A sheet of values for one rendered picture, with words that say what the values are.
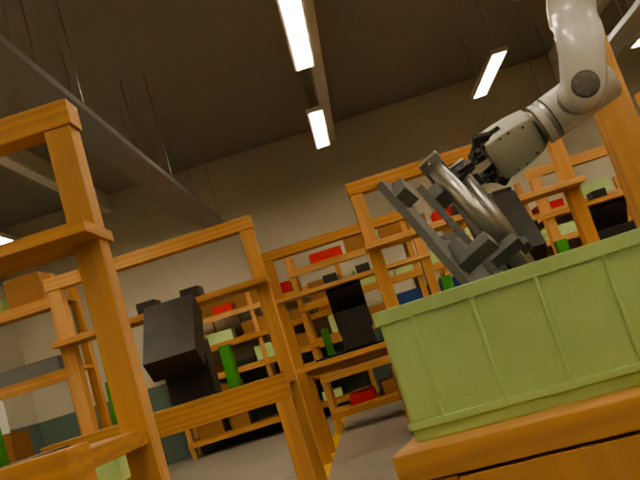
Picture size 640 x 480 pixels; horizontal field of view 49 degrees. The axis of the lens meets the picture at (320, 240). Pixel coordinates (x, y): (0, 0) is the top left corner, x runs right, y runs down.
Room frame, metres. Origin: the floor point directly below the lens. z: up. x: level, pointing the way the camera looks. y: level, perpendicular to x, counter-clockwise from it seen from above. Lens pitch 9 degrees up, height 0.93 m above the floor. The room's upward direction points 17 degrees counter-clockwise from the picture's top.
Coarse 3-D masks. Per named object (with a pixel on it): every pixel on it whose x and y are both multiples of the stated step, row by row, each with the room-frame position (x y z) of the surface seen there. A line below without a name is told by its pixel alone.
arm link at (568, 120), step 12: (612, 72) 1.23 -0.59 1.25; (612, 84) 1.24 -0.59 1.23; (552, 96) 1.26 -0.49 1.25; (612, 96) 1.26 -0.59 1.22; (552, 108) 1.26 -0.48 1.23; (564, 108) 1.25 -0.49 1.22; (600, 108) 1.27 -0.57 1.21; (564, 120) 1.26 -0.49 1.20; (576, 120) 1.27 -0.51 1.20; (564, 132) 1.29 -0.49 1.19
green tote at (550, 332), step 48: (624, 240) 0.82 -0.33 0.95; (480, 288) 0.87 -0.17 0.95; (528, 288) 0.86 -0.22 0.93; (576, 288) 0.85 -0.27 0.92; (624, 288) 0.83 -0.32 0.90; (384, 336) 0.92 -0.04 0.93; (432, 336) 0.90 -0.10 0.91; (480, 336) 0.88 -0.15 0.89; (528, 336) 0.87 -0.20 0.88; (576, 336) 0.85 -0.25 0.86; (624, 336) 0.84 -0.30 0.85; (432, 384) 0.90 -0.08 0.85; (480, 384) 0.89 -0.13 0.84; (528, 384) 0.87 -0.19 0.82; (576, 384) 0.85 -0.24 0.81; (624, 384) 0.84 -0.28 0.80; (432, 432) 0.91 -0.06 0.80
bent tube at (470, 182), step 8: (464, 160) 1.33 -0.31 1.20; (472, 176) 1.32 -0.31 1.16; (464, 184) 1.31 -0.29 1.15; (472, 184) 1.29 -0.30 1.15; (472, 192) 1.29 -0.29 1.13; (480, 192) 1.28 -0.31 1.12; (480, 200) 1.27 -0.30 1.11; (488, 200) 1.27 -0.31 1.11; (488, 208) 1.27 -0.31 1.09; (496, 208) 1.27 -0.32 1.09; (496, 216) 1.27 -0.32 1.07; (504, 216) 1.27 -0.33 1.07; (504, 224) 1.27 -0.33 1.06; (528, 256) 1.34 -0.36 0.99
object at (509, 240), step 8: (512, 232) 1.13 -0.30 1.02; (504, 240) 1.13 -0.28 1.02; (512, 240) 1.12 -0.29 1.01; (520, 240) 1.12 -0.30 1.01; (504, 248) 1.12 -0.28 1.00; (512, 248) 1.13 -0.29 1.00; (520, 248) 1.13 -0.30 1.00; (496, 256) 1.13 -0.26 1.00; (504, 256) 1.13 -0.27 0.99; (496, 264) 1.14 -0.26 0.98
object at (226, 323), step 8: (464, 224) 11.53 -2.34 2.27; (448, 232) 11.53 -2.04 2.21; (232, 296) 11.62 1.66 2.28; (208, 304) 11.63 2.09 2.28; (216, 304) 11.62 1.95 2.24; (208, 312) 11.63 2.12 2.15; (248, 312) 11.61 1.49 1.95; (224, 320) 11.62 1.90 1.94; (232, 320) 11.62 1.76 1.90; (240, 320) 11.62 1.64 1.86; (208, 328) 11.63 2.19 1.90; (216, 328) 11.62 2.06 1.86; (224, 328) 11.62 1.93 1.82; (232, 328) 11.62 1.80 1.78; (240, 328) 11.62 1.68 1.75; (240, 344) 11.62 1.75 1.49; (248, 344) 11.62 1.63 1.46; (216, 352) 11.63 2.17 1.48
